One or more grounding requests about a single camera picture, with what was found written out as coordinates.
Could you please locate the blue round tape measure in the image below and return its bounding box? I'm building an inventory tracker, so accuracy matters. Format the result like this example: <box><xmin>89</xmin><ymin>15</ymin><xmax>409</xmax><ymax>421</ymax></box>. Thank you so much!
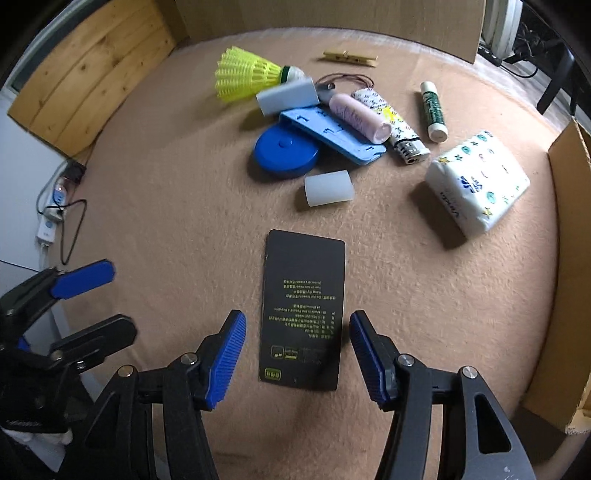
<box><xmin>253</xmin><ymin>126</ymin><xmax>320</xmax><ymax>182</ymax></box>

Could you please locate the white green glue stick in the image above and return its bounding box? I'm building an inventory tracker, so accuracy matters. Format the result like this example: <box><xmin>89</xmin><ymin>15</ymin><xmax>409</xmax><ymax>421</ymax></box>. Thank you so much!
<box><xmin>419</xmin><ymin>81</ymin><xmax>450</xmax><ymax>142</ymax></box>

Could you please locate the yellow shuttlecock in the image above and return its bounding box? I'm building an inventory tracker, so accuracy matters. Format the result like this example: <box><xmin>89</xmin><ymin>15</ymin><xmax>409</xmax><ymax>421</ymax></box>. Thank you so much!
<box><xmin>215</xmin><ymin>47</ymin><xmax>305</xmax><ymax>103</ymax></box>

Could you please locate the black card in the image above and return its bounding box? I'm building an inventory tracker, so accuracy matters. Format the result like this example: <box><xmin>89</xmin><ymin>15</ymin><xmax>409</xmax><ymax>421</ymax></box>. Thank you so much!
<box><xmin>257</xmin><ymin>229</ymin><xmax>347</xmax><ymax>391</ymax></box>

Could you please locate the cardboard box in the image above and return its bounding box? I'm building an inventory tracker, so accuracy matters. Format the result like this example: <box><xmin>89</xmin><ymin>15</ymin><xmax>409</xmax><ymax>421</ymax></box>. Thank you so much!
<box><xmin>522</xmin><ymin>115</ymin><xmax>591</xmax><ymax>435</ymax></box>

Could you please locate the pink bottle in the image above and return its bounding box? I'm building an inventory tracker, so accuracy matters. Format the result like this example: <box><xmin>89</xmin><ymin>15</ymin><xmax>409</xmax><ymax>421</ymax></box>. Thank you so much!
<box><xmin>316</xmin><ymin>88</ymin><xmax>392</xmax><ymax>144</ymax></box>

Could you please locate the white power strip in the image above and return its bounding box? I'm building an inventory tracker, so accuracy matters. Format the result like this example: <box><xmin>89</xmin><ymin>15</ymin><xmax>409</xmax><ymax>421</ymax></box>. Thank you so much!
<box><xmin>36</xmin><ymin>175</ymin><xmax>77</xmax><ymax>245</ymax></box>

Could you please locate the white charger plug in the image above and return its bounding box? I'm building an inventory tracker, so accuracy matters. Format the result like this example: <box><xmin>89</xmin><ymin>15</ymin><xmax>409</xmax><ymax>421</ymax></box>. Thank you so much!
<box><xmin>257</xmin><ymin>78</ymin><xmax>320</xmax><ymax>117</ymax></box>

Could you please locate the pine wood board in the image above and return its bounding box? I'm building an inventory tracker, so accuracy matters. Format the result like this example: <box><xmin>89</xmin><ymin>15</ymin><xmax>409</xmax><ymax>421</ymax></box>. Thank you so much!
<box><xmin>7</xmin><ymin>0</ymin><xmax>177</xmax><ymax>158</ymax></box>

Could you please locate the white patterned lighter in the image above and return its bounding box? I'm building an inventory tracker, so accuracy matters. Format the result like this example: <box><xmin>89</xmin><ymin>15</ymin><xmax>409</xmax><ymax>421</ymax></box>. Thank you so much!
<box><xmin>351</xmin><ymin>88</ymin><xmax>431</xmax><ymax>165</ymax></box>

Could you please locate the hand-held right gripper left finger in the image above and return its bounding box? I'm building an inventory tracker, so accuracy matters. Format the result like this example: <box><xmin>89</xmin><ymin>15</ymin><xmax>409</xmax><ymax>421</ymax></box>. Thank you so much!
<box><xmin>60</xmin><ymin>310</ymin><xmax>247</xmax><ymax>480</ymax></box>

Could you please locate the white patterned tissue pack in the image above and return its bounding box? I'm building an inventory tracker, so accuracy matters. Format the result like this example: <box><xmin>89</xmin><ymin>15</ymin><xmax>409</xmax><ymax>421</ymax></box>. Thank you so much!
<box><xmin>425</xmin><ymin>130</ymin><xmax>531</xmax><ymax>238</ymax></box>

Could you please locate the black cable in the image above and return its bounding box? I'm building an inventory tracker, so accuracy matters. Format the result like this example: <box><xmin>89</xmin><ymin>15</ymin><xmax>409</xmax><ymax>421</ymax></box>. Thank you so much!
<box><xmin>39</xmin><ymin>198</ymin><xmax>88</xmax><ymax>266</ymax></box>

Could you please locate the blue plastic card holder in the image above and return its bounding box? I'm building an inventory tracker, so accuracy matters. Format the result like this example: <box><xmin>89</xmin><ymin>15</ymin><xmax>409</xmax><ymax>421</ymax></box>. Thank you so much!
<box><xmin>278</xmin><ymin>105</ymin><xmax>387</xmax><ymax>165</ymax></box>

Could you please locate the translucent white cap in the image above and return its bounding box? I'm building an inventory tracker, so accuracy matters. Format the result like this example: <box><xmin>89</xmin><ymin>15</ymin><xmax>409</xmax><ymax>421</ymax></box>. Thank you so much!
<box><xmin>304</xmin><ymin>170</ymin><xmax>355</xmax><ymax>209</ymax></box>

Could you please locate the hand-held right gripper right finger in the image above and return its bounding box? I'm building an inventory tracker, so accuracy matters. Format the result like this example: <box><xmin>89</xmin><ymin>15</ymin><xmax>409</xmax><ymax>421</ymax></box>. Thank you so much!
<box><xmin>348</xmin><ymin>310</ymin><xmax>539</xmax><ymax>480</ymax></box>

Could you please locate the wooden clothespin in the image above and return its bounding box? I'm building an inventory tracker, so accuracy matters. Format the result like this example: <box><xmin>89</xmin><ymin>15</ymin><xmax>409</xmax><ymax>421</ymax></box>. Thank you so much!
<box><xmin>323</xmin><ymin>50</ymin><xmax>378</xmax><ymax>68</ymax></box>

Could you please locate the brown hair tie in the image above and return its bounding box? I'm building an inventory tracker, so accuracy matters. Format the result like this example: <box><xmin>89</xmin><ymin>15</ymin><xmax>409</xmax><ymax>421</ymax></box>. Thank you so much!
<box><xmin>314</xmin><ymin>73</ymin><xmax>375</xmax><ymax>93</ymax></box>

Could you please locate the white radiator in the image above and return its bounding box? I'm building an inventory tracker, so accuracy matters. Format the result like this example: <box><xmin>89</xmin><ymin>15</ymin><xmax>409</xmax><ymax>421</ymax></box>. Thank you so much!
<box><xmin>480</xmin><ymin>0</ymin><xmax>522</xmax><ymax>61</ymax></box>

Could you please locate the black furniture leg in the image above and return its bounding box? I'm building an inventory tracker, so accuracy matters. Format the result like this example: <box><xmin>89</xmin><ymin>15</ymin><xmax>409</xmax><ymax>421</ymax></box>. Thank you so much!
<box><xmin>538</xmin><ymin>46</ymin><xmax>575</xmax><ymax>114</ymax></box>

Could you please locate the cardboard sheet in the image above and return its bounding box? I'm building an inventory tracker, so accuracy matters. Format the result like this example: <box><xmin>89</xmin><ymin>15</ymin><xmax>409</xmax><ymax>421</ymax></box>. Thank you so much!
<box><xmin>154</xmin><ymin>0</ymin><xmax>488</xmax><ymax>65</ymax></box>

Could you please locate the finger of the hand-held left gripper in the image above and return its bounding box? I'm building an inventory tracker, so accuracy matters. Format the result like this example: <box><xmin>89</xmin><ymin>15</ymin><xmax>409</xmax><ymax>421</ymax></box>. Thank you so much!
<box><xmin>48</xmin><ymin>315</ymin><xmax>138</xmax><ymax>367</ymax></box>
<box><xmin>0</xmin><ymin>260</ymin><xmax>115</xmax><ymax>324</ymax></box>

